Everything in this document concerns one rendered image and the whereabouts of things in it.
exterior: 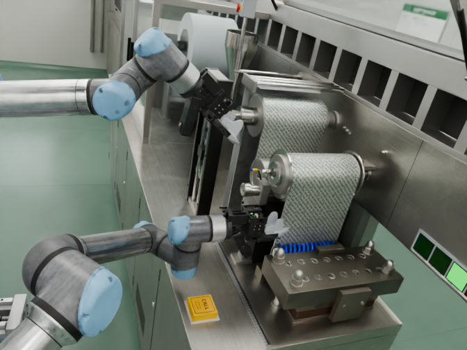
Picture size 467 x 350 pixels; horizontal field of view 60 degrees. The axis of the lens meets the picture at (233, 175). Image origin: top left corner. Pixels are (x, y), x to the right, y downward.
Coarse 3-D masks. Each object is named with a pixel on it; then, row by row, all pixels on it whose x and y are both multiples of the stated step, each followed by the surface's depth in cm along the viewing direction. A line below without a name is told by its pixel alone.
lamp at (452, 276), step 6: (456, 264) 101; (450, 270) 102; (456, 270) 101; (462, 270) 99; (450, 276) 102; (456, 276) 101; (462, 276) 99; (456, 282) 101; (462, 282) 99; (462, 288) 99
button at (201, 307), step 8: (200, 296) 115; (208, 296) 115; (192, 304) 112; (200, 304) 112; (208, 304) 113; (192, 312) 109; (200, 312) 109; (208, 312) 110; (216, 312) 111; (192, 320) 109; (200, 320) 110
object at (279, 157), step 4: (272, 156) 121; (276, 156) 119; (280, 156) 117; (272, 160) 121; (276, 160) 119; (280, 160) 117; (284, 160) 115; (284, 164) 114; (284, 168) 114; (284, 172) 114; (288, 172) 114; (284, 176) 114; (288, 176) 114; (284, 180) 114; (284, 184) 115; (272, 188) 121; (276, 188) 119; (280, 188) 117; (284, 188) 116; (276, 192) 119; (280, 192) 118
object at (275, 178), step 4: (272, 164) 119; (276, 164) 117; (280, 164) 117; (268, 168) 121; (272, 168) 119; (276, 168) 117; (280, 168) 116; (272, 172) 119; (276, 172) 117; (280, 172) 115; (268, 176) 121; (272, 176) 119; (276, 176) 117; (280, 176) 115; (268, 180) 121; (272, 180) 119; (276, 180) 117; (280, 180) 116; (272, 184) 119; (276, 184) 117; (280, 184) 117
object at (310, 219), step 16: (288, 208) 119; (304, 208) 121; (320, 208) 123; (336, 208) 126; (288, 224) 122; (304, 224) 124; (320, 224) 127; (336, 224) 129; (288, 240) 126; (304, 240) 128; (320, 240) 131
